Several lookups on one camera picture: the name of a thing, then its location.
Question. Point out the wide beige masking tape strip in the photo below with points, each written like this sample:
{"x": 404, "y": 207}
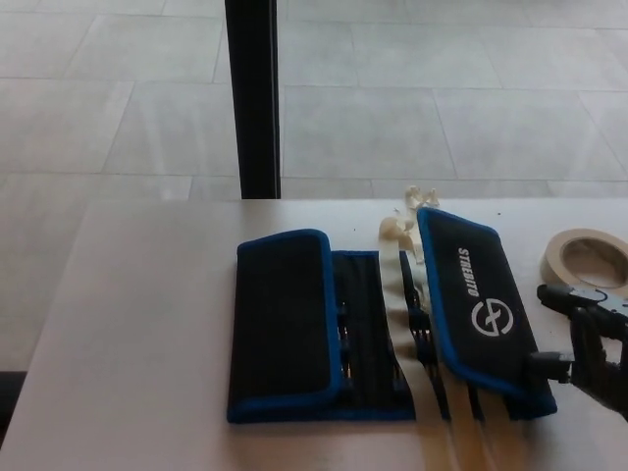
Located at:
{"x": 392, "y": 294}

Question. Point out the crumpled-end beige masking tape strip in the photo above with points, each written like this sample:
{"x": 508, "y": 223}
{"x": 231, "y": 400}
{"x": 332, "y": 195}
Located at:
{"x": 422, "y": 275}

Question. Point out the beige masking tape roll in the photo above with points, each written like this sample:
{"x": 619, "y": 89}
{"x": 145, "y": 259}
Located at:
{"x": 554, "y": 260}

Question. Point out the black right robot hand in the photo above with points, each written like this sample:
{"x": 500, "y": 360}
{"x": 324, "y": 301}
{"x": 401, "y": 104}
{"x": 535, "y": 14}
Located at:
{"x": 601, "y": 343}

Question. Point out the black blue-trimmed fabric toolkit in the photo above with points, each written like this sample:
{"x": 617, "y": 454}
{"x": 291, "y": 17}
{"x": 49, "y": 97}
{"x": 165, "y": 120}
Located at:
{"x": 282, "y": 319}

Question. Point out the black vertical pole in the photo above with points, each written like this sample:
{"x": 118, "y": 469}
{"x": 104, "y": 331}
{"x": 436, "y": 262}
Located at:
{"x": 254, "y": 98}

